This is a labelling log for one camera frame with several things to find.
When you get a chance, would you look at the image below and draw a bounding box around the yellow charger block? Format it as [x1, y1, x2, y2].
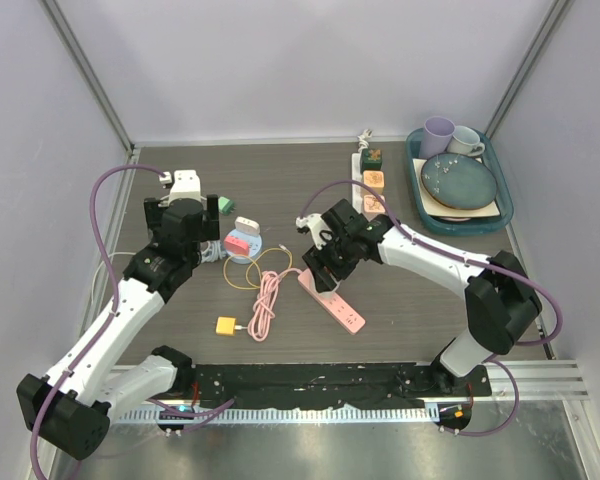
[215, 316, 236, 336]

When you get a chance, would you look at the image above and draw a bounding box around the white multicolour power strip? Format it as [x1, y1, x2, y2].
[351, 129, 379, 219]

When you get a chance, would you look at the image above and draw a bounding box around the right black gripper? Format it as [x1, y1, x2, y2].
[303, 232, 359, 292]

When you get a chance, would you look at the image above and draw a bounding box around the teal plastic tray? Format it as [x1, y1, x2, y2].
[404, 128, 514, 236]

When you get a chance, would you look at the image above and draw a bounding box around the black mounting base plate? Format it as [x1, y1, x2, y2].
[192, 362, 492, 410]

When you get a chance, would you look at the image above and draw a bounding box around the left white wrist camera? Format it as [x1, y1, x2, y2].
[159, 170, 202, 205]

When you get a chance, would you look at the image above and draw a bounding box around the round light blue socket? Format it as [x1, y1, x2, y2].
[201, 229, 263, 264]

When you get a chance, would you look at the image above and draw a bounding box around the green plug adapter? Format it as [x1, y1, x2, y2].
[218, 196, 236, 216]

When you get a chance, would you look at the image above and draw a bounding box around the yellow charging cable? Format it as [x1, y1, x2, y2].
[223, 243, 295, 334]

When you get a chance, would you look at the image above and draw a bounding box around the pink cube socket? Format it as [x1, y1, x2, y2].
[362, 195, 385, 218]

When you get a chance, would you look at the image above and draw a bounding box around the grey blue mug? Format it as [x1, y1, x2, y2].
[446, 125, 485, 157]

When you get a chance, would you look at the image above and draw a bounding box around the pink cord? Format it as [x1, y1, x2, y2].
[247, 267, 306, 344]

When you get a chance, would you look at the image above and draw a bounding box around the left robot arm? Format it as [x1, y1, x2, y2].
[16, 195, 220, 461]

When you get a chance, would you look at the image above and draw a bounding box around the white charger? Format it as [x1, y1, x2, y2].
[235, 216, 260, 237]

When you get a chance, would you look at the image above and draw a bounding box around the orange cube socket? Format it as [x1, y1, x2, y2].
[363, 170, 385, 194]

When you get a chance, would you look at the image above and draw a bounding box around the pink power strip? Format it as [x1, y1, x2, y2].
[298, 269, 366, 335]

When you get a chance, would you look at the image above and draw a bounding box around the red pink charger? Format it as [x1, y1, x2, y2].
[224, 235, 250, 256]

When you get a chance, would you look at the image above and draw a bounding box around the purple cup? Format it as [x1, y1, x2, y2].
[419, 116, 456, 159]

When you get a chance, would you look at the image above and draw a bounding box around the cream square plate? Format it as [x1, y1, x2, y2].
[412, 158, 500, 219]

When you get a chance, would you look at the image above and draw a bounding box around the dark blue plate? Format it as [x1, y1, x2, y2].
[420, 153, 498, 210]

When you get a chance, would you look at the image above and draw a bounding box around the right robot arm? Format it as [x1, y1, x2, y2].
[295, 199, 542, 395]

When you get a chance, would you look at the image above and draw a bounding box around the dark green cube socket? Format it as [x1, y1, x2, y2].
[360, 148, 383, 172]

